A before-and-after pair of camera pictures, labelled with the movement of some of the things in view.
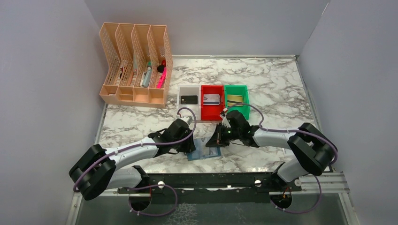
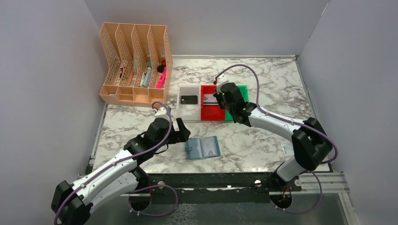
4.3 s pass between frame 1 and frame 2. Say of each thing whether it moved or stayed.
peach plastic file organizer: stayed
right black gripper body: moved
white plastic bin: stayed
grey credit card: stayed
